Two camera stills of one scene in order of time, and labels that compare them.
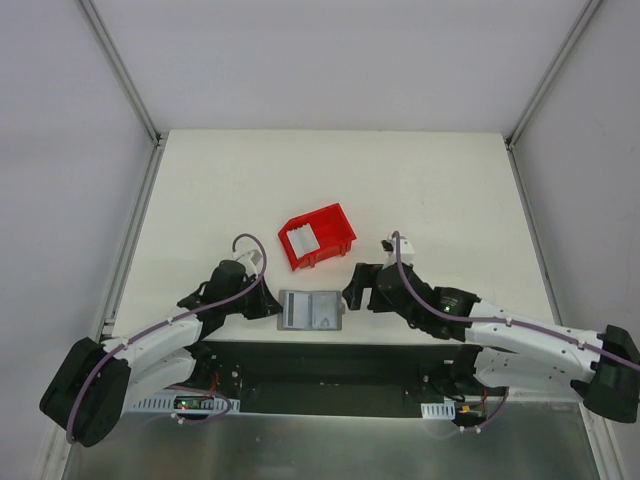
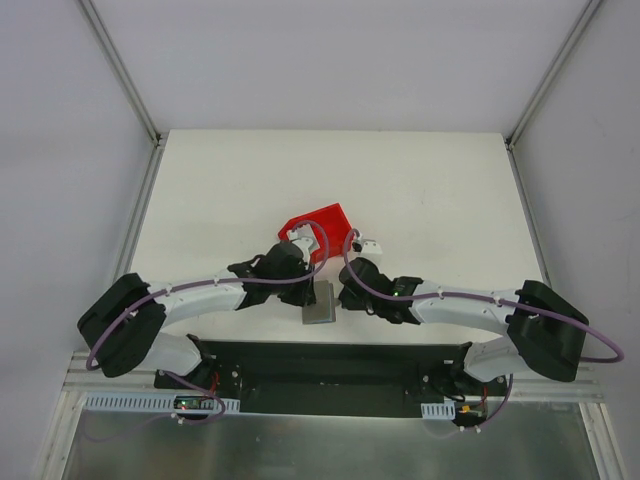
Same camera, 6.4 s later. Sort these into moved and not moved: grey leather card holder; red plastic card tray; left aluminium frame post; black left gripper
Moved: black left gripper; grey leather card holder
Not moved: red plastic card tray; left aluminium frame post
